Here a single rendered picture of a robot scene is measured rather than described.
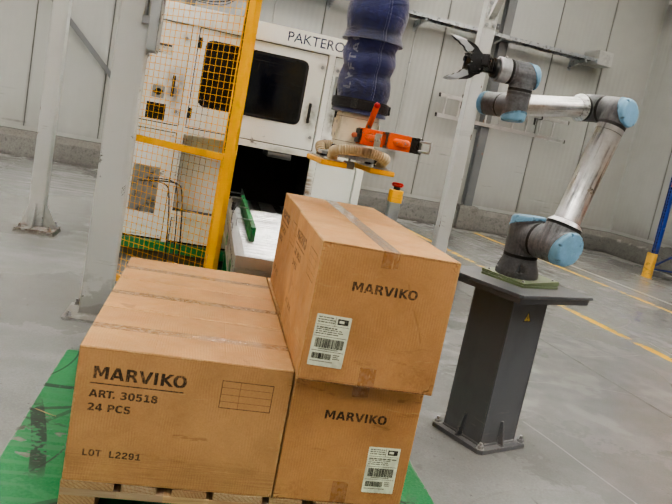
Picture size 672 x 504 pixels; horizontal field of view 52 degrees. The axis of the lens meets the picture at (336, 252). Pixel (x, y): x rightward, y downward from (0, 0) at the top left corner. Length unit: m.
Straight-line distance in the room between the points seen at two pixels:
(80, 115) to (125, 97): 8.06
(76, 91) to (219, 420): 10.15
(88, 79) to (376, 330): 10.28
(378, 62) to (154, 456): 1.59
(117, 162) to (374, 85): 1.70
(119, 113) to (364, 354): 2.32
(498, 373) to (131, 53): 2.43
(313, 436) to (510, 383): 1.33
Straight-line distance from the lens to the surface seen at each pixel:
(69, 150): 11.84
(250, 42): 3.94
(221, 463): 2.14
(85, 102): 11.93
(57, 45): 6.12
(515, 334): 3.14
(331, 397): 2.08
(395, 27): 2.75
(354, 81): 2.71
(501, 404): 3.24
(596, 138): 3.09
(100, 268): 4.00
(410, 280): 1.95
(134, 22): 3.91
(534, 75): 2.73
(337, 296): 1.92
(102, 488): 2.19
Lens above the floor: 1.22
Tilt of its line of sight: 9 degrees down
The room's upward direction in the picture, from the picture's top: 11 degrees clockwise
